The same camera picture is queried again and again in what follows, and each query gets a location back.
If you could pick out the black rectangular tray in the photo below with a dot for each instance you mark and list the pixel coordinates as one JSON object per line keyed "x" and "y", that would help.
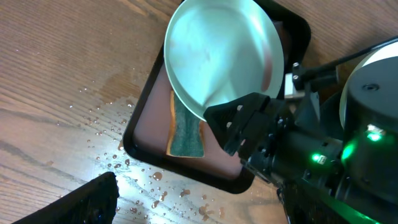
{"x": 145, "y": 137}

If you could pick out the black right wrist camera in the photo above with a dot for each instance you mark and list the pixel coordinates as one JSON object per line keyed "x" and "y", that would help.
{"x": 301, "y": 79}

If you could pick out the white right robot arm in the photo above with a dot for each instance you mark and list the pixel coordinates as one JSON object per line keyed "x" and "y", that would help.
{"x": 366, "y": 190}

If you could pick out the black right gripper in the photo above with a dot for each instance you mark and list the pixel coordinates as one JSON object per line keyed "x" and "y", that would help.
{"x": 278, "y": 145}

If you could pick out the light green plate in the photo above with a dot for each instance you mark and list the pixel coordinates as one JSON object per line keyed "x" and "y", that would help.
{"x": 216, "y": 51}

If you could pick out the orange green scrub sponge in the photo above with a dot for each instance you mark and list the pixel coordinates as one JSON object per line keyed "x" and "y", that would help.
{"x": 185, "y": 137}

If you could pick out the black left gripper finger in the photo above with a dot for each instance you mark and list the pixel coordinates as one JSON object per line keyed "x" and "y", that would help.
{"x": 92, "y": 203}

